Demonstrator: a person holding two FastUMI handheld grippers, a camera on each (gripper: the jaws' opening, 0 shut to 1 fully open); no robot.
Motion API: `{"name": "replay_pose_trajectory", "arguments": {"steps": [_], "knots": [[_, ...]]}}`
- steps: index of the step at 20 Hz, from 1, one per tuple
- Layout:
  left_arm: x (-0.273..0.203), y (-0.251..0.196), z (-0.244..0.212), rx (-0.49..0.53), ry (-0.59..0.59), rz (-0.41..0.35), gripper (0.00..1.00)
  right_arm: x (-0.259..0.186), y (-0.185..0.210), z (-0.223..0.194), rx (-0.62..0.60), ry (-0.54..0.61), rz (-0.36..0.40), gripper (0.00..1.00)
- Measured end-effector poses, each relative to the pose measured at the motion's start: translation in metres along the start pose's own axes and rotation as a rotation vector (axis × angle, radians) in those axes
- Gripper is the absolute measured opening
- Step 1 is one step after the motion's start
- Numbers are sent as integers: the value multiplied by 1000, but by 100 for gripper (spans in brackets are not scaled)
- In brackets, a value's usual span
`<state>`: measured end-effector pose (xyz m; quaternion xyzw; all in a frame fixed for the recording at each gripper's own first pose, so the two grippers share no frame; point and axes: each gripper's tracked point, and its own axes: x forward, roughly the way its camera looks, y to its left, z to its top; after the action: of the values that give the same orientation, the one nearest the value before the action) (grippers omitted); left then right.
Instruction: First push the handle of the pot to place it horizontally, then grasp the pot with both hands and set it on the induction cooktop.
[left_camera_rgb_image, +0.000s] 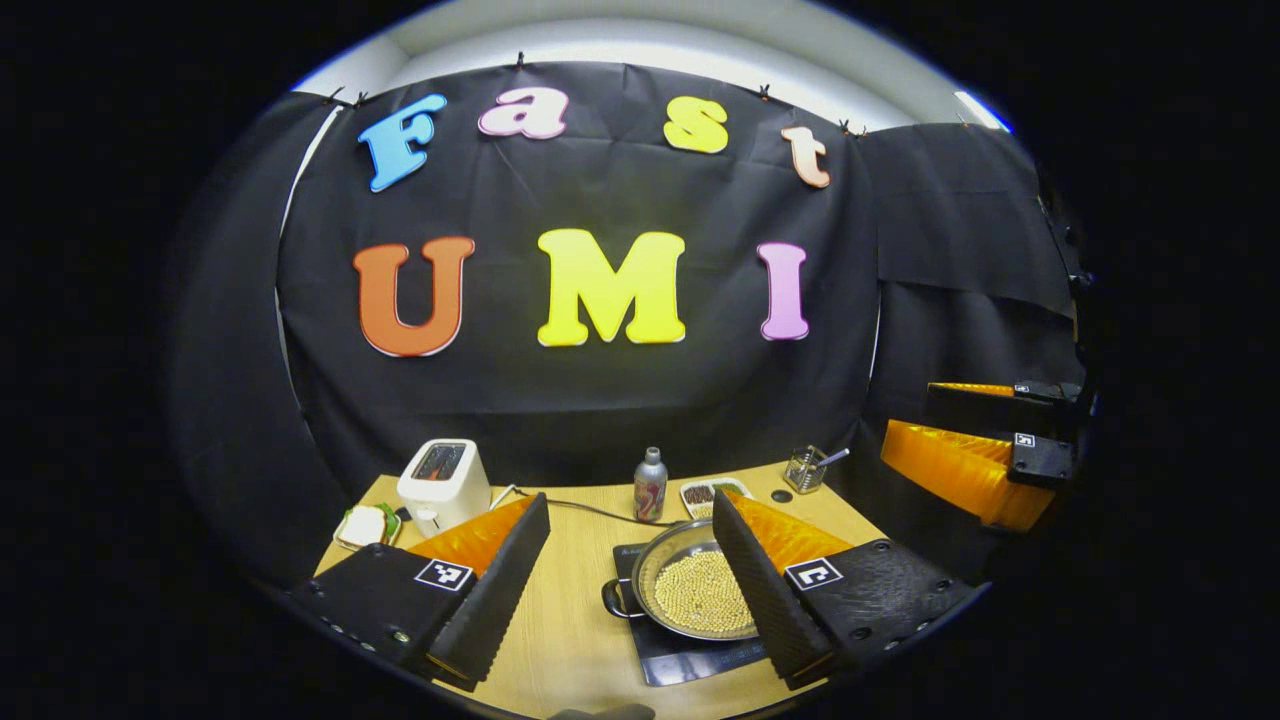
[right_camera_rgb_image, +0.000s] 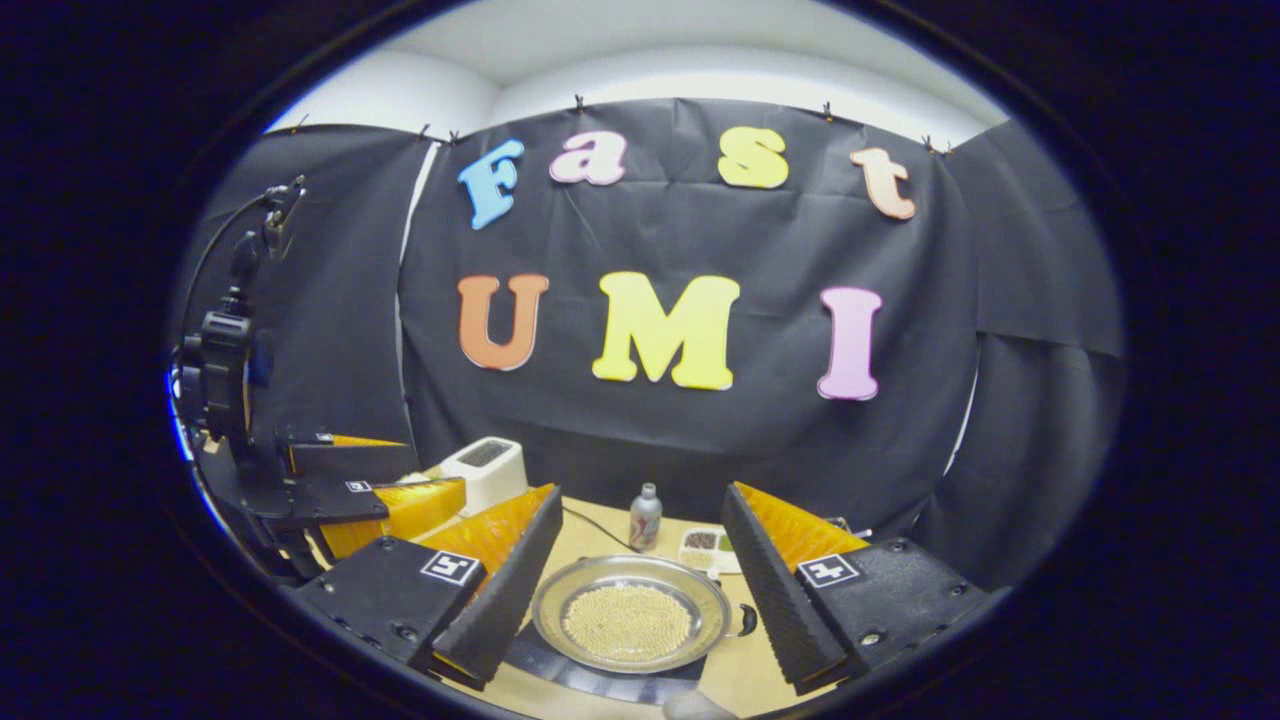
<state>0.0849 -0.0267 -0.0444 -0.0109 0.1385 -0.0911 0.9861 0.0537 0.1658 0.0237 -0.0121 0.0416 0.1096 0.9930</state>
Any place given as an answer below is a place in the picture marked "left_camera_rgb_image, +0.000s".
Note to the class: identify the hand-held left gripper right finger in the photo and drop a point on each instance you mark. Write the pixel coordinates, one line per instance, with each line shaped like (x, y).
(765, 600)

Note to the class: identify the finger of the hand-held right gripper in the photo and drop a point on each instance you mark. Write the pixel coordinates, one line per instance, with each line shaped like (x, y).
(950, 470)
(970, 405)

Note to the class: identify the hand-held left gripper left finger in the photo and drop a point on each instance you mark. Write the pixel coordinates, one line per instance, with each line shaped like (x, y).
(495, 590)

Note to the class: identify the black induction cooktop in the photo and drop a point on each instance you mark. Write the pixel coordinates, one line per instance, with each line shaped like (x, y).
(690, 660)

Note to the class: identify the pile of soybeans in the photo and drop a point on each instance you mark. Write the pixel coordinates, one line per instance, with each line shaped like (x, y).
(700, 595)

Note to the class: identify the white toaster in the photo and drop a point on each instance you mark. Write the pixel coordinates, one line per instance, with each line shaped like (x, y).
(445, 490)

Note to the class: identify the metal spoon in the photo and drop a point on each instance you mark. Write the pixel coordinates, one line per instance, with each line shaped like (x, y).
(835, 457)

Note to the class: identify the white divided bean dish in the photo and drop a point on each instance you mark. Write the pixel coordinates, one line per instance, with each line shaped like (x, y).
(700, 495)

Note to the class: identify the sandwich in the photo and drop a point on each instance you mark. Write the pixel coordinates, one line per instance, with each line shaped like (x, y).
(365, 525)

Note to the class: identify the pale green tray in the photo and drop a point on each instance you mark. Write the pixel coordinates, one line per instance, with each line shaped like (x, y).
(345, 542)

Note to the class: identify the silver drink bottle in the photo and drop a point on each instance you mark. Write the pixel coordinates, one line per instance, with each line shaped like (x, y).
(650, 490)

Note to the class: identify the ceiling light panel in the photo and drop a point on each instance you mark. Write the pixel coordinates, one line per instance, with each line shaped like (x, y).
(982, 110)

